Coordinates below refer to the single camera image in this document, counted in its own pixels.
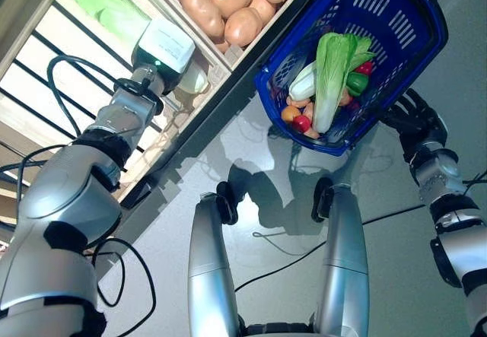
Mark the blue plastic shopping basket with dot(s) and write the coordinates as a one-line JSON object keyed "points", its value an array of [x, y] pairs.
{"points": [[418, 59]]}

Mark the small orange vegetable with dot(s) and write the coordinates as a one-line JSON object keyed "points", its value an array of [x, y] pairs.
{"points": [[291, 113]]}

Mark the red yellow tomato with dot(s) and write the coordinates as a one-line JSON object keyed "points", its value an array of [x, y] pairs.
{"points": [[301, 123]]}

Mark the wooden slatted crate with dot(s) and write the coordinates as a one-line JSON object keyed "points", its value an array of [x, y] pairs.
{"points": [[38, 48], [237, 57]]}

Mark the green white napa cabbage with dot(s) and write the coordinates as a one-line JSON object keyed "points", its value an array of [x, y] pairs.
{"points": [[300, 84], [331, 82], [102, 2]]}

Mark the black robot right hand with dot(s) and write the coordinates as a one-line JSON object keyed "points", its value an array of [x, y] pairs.
{"points": [[418, 124]]}

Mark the green bell pepper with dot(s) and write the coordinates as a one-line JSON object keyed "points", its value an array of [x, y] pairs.
{"points": [[357, 83]]}

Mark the silver robot left leg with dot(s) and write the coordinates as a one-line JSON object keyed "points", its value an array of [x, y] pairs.
{"points": [[213, 268]]}

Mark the wooden display shelf frame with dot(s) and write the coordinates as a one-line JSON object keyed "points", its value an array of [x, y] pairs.
{"points": [[213, 120]]}

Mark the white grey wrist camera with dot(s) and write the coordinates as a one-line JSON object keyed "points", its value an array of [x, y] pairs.
{"points": [[167, 40]]}

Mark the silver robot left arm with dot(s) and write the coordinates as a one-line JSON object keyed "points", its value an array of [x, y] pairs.
{"points": [[68, 200]]}

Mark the black robot waist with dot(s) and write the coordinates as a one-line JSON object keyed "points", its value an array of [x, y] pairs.
{"points": [[277, 329]]}

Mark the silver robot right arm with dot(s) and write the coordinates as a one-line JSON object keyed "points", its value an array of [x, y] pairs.
{"points": [[437, 169]]}

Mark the red bell pepper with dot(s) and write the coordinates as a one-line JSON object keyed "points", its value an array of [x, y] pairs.
{"points": [[364, 67]]}

